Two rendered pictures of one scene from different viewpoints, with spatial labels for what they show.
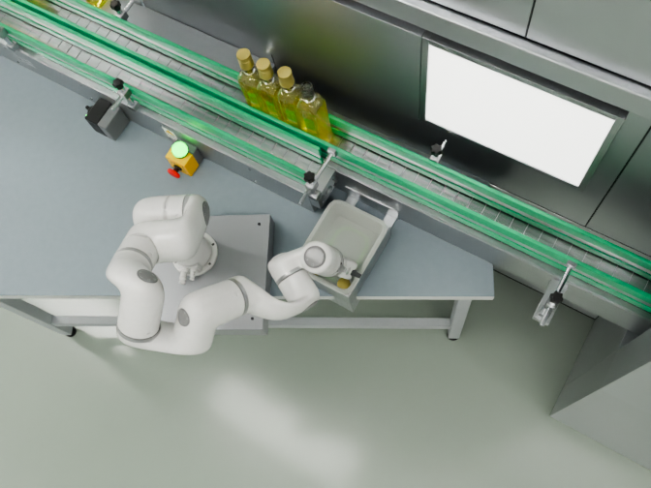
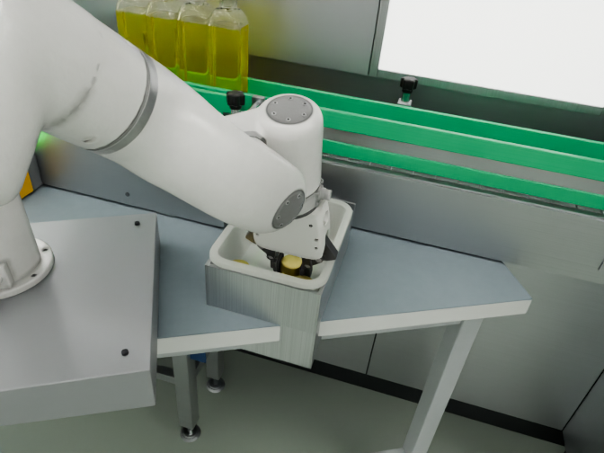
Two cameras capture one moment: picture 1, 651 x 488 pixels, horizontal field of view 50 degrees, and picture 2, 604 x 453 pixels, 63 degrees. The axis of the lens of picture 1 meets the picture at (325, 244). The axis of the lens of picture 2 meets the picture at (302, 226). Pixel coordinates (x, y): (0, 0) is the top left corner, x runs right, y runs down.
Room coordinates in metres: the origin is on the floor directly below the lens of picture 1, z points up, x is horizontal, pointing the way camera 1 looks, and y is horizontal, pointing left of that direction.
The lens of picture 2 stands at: (0.11, 0.29, 1.29)
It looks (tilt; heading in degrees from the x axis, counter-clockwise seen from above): 36 degrees down; 325
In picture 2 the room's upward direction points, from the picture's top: 6 degrees clockwise
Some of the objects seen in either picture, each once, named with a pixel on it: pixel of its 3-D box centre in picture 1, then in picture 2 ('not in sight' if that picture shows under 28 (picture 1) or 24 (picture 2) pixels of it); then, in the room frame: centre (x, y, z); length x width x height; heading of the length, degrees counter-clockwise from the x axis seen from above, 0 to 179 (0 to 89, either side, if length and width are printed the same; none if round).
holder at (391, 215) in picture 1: (347, 243); (288, 244); (0.64, -0.06, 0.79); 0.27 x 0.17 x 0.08; 133
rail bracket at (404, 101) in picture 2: (439, 154); (404, 110); (0.73, -0.34, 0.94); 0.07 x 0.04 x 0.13; 133
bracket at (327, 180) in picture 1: (324, 188); not in sight; (0.79, -0.04, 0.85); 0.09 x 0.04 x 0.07; 133
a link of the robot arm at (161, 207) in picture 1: (167, 221); not in sight; (0.74, 0.34, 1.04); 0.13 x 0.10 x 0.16; 73
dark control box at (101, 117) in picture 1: (108, 119); not in sight; (1.25, 0.50, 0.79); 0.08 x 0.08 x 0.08; 43
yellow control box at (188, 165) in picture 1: (184, 158); (9, 174); (1.05, 0.31, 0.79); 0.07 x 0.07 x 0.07; 43
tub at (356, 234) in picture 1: (342, 250); (284, 250); (0.62, -0.04, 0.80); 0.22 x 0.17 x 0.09; 133
